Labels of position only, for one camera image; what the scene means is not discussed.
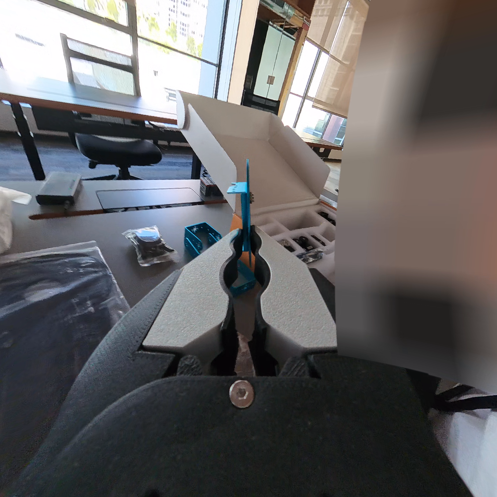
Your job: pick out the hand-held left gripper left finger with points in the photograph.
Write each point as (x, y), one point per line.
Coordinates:
(194, 306)

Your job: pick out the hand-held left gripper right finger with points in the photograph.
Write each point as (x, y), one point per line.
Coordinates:
(295, 303)

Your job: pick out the blue metal bracket plate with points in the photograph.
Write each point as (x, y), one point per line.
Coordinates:
(244, 205)

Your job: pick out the white cardboard kit box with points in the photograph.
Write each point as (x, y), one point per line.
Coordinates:
(271, 163)

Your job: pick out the black desk mat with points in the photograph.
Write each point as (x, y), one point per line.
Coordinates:
(149, 198)

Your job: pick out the dark grey desk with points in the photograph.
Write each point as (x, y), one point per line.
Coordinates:
(97, 225)

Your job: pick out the blue circuit board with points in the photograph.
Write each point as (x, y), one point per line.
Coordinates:
(310, 255)

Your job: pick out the clear bag with black part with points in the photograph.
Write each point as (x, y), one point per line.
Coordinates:
(149, 244)

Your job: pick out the orange card piece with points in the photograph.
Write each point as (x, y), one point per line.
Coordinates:
(237, 224)

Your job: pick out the large clear plastic bag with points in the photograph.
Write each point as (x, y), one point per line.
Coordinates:
(50, 303)

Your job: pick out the grey rectangular device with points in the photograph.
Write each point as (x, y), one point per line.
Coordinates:
(58, 189)

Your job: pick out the black office chair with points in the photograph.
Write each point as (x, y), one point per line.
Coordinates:
(112, 128)

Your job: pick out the white crumpled cloth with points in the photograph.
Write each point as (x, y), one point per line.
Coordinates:
(9, 217)

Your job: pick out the wooden-edged long table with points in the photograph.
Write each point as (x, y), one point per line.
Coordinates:
(89, 103)

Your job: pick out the beige roller blind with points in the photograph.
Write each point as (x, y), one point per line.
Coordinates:
(336, 73)

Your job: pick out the blue u-shaped metal bracket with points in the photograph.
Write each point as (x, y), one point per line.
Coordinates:
(242, 279)
(198, 239)

